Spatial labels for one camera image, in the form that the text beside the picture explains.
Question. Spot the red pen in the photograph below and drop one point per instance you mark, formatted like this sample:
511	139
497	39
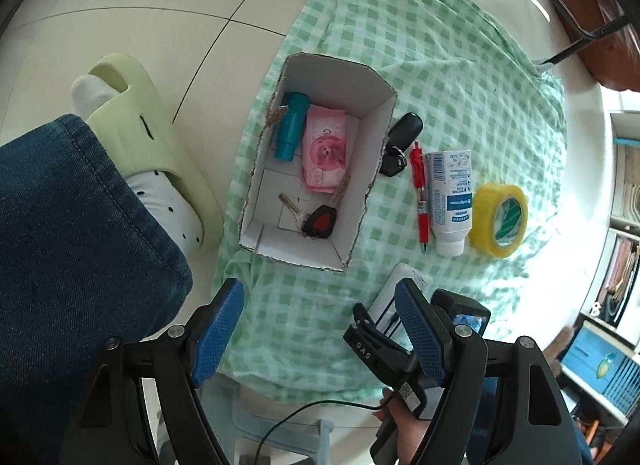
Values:
420	185

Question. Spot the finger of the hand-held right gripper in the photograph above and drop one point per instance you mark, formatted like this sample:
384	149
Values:
372	342

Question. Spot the white dotted sock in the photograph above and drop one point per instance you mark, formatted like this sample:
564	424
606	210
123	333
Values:
167	205

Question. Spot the blue storage box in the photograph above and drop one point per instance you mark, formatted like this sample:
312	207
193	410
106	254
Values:
595	365

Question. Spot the pale green slipper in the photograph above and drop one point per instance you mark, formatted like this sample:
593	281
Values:
150	145

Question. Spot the red and black key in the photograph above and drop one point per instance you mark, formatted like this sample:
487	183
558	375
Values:
320	222

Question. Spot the white cardboard box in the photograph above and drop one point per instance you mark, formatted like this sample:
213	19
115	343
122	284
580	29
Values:
372	145

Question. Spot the pink tissue packet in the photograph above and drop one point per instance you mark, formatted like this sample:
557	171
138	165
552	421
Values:
325	150

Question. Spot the grey plastic stool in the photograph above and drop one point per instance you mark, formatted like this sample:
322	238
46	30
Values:
300	442

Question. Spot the yellow tape roll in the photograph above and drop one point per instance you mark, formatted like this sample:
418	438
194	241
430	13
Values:
487	230

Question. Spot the blue jeans leg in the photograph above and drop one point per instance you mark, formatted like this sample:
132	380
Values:
75	255

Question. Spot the silver key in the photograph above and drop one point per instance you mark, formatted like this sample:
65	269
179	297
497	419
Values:
292	210

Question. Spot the teal bottle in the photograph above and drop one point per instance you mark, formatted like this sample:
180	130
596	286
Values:
291	125

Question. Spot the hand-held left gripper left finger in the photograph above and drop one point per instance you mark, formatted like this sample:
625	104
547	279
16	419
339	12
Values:
220	335

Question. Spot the white tube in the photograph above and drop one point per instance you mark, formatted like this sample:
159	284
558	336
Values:
450	200

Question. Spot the green checked cloth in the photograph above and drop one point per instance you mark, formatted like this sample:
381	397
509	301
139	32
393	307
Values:
450	70

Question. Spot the black metal chair frame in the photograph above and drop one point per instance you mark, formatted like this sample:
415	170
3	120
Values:
560	0

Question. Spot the brown leather cushion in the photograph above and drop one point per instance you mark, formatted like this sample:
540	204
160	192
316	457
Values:
617	60

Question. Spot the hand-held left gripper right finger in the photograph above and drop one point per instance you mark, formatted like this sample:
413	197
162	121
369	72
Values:
420	335

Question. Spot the white packet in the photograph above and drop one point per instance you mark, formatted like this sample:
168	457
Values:
387	295

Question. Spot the person's right hand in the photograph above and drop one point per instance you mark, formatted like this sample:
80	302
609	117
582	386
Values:
405	440

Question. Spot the white shelf unit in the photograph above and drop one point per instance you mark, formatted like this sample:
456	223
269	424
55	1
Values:
625	195

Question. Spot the black car key bunch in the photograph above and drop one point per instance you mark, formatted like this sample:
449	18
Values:
405	127

